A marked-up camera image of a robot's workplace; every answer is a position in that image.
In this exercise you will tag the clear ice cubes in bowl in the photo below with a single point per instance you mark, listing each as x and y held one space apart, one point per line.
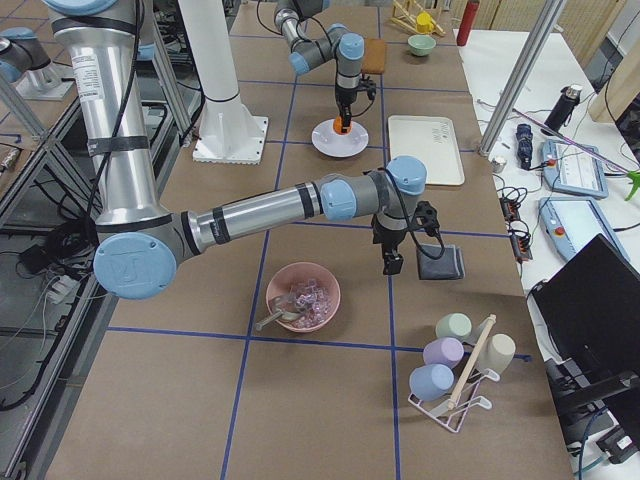
313 299

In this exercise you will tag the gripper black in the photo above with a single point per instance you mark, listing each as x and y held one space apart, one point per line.
343 96
389 237

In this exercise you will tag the blue cup on rack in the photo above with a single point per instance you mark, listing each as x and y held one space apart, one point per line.
430 382

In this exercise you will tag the yellow cup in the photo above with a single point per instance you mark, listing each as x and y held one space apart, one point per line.
425 23

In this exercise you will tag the green cup on rack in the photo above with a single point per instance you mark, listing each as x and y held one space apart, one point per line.
454 325

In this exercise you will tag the aluminium frame post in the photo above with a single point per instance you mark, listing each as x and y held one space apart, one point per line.
526 60

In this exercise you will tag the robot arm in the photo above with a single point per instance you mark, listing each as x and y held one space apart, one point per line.
140 242
337 44

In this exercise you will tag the metal scoop in bowl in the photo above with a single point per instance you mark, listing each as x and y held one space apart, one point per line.
283 308

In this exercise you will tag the red bottle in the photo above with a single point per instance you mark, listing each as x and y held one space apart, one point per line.
467 21

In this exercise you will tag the beige cup on rack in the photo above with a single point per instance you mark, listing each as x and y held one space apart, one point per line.
500 352

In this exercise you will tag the orange mandarin fruit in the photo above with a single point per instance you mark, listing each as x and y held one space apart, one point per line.
340 128

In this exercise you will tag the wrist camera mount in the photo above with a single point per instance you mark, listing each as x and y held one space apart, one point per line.
367 85
428 217

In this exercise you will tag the far teach pendant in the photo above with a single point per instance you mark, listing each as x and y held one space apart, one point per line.
568 169

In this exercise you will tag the teach pendant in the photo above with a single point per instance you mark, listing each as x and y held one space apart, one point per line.
568 169
571 223

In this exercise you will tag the black laptop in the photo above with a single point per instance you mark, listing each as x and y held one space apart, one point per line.
591 309

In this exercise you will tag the folded dark blue umbrella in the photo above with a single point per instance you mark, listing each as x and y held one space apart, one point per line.
524 152

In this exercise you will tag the folded grey cloth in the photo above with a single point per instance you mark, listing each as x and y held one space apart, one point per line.
450 266

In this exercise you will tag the white round plate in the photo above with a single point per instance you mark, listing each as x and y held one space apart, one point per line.
327 141

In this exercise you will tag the wooden mug rack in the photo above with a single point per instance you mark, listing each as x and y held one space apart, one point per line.
405 12

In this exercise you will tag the cream bear print tray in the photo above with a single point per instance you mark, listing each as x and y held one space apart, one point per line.
432 140

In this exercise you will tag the black thermos bottle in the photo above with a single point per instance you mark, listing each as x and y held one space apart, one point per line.
570 97

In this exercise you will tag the green bowl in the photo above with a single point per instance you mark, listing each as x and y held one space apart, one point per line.
421 45

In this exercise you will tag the pink bowl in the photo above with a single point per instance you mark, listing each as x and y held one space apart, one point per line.
282 280

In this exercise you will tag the wooden cutting board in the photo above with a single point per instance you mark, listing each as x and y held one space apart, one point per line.
374 60

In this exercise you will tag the white wire cup rack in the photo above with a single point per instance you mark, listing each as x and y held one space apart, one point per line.
450 410

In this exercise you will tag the near teach pendant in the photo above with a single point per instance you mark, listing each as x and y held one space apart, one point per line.
571 223

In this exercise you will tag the lilac cup on rack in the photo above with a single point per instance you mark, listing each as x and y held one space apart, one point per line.
447 351

